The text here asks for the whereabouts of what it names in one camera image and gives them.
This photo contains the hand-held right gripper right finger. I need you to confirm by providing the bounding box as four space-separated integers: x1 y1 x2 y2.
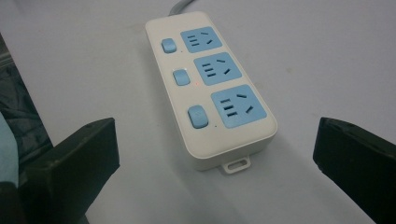
312 117 396 224

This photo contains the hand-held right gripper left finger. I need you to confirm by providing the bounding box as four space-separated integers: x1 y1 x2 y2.
18 117 120 224

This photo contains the grey power strip cable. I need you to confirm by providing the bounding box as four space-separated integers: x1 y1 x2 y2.
168 0 198 17

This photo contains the white and blue power strip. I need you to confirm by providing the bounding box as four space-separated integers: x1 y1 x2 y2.
145 11 278 175

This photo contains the light blue cloth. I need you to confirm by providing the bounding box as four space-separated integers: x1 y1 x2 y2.
0 112 20 189

